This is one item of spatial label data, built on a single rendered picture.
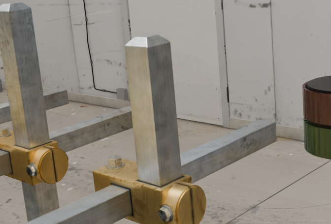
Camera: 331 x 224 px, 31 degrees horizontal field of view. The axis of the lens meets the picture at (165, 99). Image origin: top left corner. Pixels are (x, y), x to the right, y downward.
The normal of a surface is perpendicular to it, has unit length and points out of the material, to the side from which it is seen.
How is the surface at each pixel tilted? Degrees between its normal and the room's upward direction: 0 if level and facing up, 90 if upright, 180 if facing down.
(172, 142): 90
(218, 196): 0
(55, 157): 90
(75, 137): 90
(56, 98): 90
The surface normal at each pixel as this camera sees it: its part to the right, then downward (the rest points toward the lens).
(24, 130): -0.69, 0.23
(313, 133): -0.90, 0.18
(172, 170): 0.72, 0.11
